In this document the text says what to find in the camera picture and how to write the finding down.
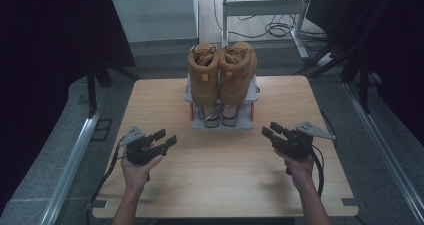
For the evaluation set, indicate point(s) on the person's left hand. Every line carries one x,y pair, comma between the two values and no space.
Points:
138,175

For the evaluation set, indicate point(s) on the white metal desk frame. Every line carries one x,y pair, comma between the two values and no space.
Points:
263,7

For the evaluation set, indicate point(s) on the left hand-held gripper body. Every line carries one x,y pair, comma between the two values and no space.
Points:
141,153

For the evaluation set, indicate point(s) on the dark curtain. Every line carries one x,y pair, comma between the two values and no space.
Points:
50,51
393,45

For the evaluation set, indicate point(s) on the grey partition panel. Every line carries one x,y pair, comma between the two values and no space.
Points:
153,16

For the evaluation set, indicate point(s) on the aluminium rail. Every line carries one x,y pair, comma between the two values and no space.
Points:
383,148
71,165

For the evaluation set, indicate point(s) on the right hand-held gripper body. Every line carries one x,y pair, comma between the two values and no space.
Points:
295,145

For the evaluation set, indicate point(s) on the black tripod stand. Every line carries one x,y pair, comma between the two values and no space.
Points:
91,91
365,88

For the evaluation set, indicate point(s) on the person's right hand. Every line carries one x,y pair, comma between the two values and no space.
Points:
300,168

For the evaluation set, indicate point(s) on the white two-tier shoe rack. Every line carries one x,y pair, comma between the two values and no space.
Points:
248,115

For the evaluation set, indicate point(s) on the tan suede boot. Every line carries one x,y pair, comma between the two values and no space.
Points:
237,75
203,75

